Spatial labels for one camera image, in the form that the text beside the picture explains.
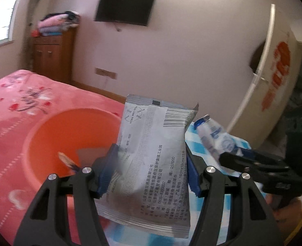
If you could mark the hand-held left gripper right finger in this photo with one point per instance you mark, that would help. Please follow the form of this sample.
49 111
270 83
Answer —
193 174

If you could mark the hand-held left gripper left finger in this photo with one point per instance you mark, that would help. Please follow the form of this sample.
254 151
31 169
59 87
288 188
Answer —
107 170

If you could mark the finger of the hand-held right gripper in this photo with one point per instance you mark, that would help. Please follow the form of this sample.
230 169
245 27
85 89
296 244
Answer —
256 165
245 151

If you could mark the white blue pouch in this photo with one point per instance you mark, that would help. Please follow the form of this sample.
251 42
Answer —
217 135

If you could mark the dark wrapper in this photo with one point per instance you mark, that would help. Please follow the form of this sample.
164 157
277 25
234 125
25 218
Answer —
67 161

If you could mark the grey printed packet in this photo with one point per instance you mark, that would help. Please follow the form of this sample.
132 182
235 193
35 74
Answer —
151 158

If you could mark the orange plastic basin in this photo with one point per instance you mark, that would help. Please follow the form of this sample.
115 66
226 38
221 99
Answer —
63 133

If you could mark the blue checked cloth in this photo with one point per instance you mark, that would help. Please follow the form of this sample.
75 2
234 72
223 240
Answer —
130 233

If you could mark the pink printed blanket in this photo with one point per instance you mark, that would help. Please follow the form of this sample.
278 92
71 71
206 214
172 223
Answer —
7 107

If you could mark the brown wooden cabinet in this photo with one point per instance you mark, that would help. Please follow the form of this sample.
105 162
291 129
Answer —
53 56

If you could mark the grey patterned curtain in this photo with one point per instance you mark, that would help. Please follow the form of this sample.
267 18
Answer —
29 51

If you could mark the pile of folded clothes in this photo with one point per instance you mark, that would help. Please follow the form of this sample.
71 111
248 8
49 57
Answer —
56 23

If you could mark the wall socket strip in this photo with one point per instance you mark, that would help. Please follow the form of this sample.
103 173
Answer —
106 73

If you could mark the black wall television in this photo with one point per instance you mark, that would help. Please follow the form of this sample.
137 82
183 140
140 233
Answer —
125 9

